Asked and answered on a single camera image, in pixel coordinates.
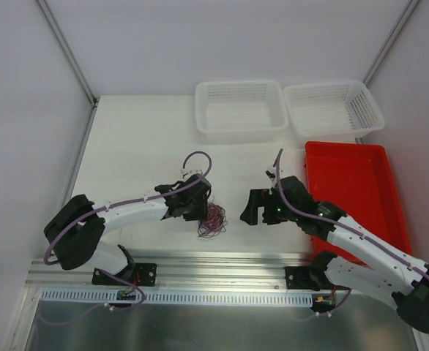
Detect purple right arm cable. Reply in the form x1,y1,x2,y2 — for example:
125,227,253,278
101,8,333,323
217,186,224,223
274,148,429,297

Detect red plastic tray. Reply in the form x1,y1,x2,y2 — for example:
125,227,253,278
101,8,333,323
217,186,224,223
305,141,413,254

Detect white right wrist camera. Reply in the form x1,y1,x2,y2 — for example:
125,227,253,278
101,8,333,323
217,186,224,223
265,167,283,186

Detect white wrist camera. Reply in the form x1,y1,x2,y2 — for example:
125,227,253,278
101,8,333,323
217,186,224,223
181,168,203,178
265,167,283,186

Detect purple thin cable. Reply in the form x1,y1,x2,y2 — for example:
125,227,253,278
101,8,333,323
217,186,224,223
196,204,227,239

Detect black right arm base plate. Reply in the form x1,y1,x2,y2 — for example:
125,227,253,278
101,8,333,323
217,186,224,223
284,266,348,292

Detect aluminium frame post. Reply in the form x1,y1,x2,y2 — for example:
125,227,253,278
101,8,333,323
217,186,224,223
362,0,422,88
34,0,97,107

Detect white perforated basket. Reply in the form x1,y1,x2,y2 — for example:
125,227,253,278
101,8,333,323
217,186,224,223
283,80,385,140
194,80,288,144

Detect white perforated basket left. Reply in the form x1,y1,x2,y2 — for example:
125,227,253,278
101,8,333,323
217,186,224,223
194,80,288,144

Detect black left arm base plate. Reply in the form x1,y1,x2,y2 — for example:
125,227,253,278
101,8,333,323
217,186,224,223
92,263,157,287

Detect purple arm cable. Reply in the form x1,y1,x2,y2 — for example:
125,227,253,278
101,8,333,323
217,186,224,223
44,150,214,266
274,148,429,297

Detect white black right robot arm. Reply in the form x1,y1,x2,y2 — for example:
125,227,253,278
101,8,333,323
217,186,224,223
239,176,429,334

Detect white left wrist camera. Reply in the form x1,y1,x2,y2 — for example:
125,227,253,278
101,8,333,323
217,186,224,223
181,168,203,178

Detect white slotted cable duct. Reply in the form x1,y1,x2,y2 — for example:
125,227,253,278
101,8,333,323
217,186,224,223
40,287,313,308

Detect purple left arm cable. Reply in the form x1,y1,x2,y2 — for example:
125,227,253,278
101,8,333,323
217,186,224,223
44,150,214,266

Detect brown thin cable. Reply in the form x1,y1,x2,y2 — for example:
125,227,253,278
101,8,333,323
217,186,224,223
199,206,227,235

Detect aluminium frame post left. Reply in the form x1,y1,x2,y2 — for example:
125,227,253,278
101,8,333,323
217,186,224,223
34,0,97,107

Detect aluminium frame post right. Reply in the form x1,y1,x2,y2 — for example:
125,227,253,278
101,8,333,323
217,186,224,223
362,0,422,88

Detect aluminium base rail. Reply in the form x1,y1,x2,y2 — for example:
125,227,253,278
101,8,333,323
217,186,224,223
26,250,417,290

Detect white perforated basket right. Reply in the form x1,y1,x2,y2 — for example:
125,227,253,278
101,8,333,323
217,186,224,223
283,80,385,140

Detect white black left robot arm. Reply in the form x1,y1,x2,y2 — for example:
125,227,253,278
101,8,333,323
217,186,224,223
43,174,212,285

